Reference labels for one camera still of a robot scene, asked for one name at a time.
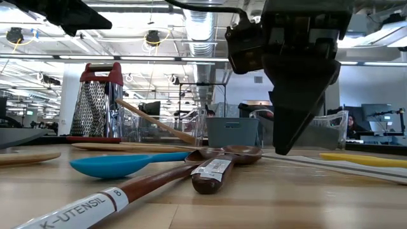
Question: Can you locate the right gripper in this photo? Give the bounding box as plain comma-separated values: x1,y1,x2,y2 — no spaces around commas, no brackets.
261,0,354,156

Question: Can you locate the black rectangular-head spatula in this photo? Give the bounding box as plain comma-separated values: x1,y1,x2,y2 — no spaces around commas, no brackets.
295,124,340,150

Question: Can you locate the yellow silicone spoon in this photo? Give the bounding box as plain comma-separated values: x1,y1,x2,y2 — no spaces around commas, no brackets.
319,153,407,169

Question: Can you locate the wooden spork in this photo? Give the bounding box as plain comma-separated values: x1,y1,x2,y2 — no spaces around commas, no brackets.
114,98,197,145

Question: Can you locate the blue silicone spoon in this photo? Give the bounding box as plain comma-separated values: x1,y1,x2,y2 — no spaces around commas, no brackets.
69,151,191,179

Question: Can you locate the long dark wooden spoon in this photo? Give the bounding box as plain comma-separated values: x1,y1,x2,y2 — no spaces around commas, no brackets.
12,148,223,229

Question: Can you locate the black ceiling device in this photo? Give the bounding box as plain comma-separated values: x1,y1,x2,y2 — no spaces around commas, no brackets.
145,30,162,47
6,27,25,45

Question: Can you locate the teal plastic bin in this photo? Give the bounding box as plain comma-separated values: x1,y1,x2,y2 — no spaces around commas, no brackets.
205,116,261,149

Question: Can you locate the dark background monitor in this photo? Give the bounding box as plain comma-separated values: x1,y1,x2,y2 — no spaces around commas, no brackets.
138,101,162,117
361,103,394,133

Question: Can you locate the short dark wooden spoon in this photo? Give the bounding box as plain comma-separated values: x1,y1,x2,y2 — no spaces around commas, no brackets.
191,144,264,195

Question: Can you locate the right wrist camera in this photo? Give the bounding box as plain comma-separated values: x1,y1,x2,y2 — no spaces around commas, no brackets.
224,17,265,74

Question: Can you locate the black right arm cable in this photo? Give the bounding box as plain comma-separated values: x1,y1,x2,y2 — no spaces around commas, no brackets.
165,0,251,22

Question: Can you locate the silver ventilation duct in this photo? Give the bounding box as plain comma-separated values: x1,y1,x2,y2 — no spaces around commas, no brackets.
183,9,217,108

